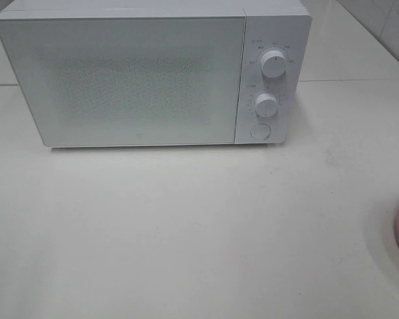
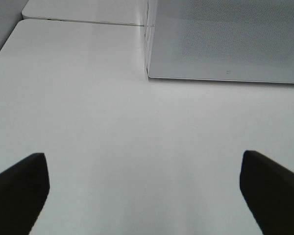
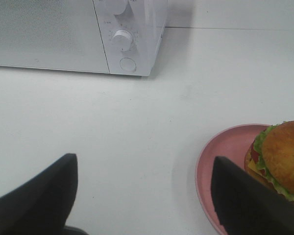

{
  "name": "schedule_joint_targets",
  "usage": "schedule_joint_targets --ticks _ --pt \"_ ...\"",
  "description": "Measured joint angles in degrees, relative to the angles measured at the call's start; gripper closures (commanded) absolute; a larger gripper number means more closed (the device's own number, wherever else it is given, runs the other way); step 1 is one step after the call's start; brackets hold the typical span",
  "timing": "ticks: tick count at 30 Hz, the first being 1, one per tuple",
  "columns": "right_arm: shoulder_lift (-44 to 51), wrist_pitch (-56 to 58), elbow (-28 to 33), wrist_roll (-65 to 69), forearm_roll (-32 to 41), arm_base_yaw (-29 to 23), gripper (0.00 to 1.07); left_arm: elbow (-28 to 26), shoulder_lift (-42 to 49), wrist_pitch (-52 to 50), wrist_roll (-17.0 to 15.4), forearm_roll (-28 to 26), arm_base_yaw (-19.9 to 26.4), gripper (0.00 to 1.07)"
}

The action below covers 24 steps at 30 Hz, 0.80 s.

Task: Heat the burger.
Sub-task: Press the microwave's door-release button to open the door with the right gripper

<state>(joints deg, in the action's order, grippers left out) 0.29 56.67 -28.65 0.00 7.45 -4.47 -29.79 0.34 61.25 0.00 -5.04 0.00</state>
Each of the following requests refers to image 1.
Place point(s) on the white microwave door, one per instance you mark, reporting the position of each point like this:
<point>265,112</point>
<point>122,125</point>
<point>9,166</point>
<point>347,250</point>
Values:
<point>128,82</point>

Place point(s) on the lower white timer knob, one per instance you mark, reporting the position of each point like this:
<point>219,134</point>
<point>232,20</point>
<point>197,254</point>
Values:
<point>266,105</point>

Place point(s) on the white microwave oven body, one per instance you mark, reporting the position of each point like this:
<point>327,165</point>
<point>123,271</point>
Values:
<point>283,25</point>

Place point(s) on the round white door button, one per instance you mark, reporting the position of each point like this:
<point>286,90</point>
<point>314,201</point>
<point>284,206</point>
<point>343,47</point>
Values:
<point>260,132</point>

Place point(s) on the upper white power knob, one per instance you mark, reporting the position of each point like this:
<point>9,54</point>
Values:
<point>273,63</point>

